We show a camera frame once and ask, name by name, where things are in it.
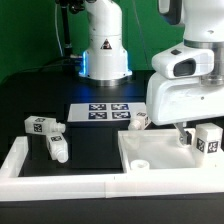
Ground black cables on table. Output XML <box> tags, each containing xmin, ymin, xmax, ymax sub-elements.
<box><xmin>9</xmin><ymin>54</ymin><xmax>84</xmax><ymax>76</ymax></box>

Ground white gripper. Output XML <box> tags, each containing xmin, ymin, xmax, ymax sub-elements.
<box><xmin>146</xmin><ymin>73</ymin><xmax>224</xmax><ymax>145</ymax></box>

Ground white square tabletop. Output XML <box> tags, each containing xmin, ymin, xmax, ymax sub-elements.
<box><xmin>118</xmin><ymin>128</ymin><xmax>224</xmax><ymax>174</ymax></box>

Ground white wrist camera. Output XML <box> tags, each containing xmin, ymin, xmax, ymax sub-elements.
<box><xmin>152</xmin><ymin>43</ymin><xmax>214</xmax><ymax>79</ymax></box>

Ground black camera stand pole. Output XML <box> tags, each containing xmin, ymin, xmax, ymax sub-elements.
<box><xmin>55</xmin><ymin>0</ymin><xmax>84</xmax><ymax>57</ymax></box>

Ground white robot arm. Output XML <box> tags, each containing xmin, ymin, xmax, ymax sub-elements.
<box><xmin>78</xmin><ymin>0</ymin><xmax>224</xmax><ymax>128</ymax></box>

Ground white sheet with tags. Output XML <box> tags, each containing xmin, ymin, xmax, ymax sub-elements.
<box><xmin>67</xmin><ymin>102</ymin><xmax>146</xmax><ymax>122</ymax></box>

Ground white U-shaped obstacle fence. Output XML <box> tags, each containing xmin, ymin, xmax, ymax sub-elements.
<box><xmin>0</xmin><ymin>136</ymin><xmax>224</xmax><ymax>202</ymax></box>

